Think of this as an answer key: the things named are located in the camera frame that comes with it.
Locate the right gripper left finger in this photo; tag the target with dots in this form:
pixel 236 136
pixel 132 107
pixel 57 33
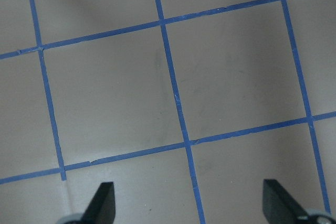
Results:
pixel 102 206

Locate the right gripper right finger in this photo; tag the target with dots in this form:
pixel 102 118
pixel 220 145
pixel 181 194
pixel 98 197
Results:
pixel 280 207

